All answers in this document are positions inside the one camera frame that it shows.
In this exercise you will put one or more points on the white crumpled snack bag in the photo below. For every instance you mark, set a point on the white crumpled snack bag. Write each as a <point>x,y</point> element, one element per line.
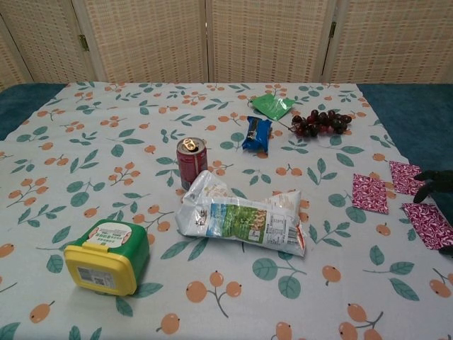
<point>240,219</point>

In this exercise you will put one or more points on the brass screen hinge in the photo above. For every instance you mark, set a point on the brass screen hinge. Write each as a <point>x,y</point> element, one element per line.
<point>332,30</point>
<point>83,42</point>

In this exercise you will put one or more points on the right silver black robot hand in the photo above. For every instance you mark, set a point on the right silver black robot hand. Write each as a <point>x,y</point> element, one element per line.
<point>437,180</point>

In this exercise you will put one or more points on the green yellow plastic container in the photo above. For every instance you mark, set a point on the green yellow plastic container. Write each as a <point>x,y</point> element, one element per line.
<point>109,255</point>

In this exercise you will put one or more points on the woven bamboo screen panel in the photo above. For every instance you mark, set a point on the woven bamboo screen panel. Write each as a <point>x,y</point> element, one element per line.
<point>148,39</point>
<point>393,39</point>
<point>265,39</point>
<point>46,39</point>
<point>8,60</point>

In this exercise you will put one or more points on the dark red grape bunch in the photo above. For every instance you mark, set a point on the dark red grape bunch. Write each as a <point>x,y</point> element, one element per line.
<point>320,122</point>

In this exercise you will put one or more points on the red drink can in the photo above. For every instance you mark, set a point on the red drink can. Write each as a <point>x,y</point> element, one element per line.
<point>191,164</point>

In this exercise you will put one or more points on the green snack packet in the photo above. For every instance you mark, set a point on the green snack packet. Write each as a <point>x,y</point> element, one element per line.
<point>272,105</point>

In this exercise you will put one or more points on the blue cookie packet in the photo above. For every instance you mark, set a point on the blue cookie packet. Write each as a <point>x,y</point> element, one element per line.
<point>257,136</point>

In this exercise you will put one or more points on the pink patterned card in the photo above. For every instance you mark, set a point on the pink patterned card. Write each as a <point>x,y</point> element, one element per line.
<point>428,226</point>
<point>370,194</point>
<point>405,177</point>

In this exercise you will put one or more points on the floral tablecloth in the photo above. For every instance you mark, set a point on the floral tablecloth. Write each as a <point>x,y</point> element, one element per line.
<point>106,170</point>

